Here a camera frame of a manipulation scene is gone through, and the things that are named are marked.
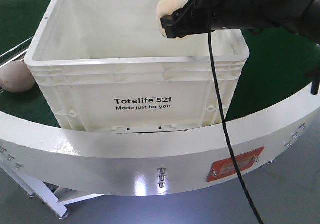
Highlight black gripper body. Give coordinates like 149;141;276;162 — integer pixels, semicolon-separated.
184;0;237;34

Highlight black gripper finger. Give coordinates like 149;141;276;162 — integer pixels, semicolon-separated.
160;0;198;38

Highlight yellow tennis ball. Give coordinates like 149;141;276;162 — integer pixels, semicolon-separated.
156;0;187;37

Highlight white plastic tote box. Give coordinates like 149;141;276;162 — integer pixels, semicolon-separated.
25;0;250;133

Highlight pink worn tennis ball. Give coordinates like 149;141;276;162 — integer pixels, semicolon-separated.
0;60;36;93

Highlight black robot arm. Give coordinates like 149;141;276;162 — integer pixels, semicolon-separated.
160;0;320;43

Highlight white curved conveyor rim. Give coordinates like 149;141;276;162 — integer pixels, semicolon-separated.
0;86;320;196

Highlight orange label plate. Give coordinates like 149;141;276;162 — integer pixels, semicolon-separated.
206;146;265;182

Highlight metal conveyor guide rails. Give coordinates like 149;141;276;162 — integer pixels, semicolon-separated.
0;36;33;66

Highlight white conveyor support leg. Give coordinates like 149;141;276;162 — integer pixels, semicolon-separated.
0;161;102;219

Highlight black cable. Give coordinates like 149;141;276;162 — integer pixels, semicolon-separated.
206;0;265;224

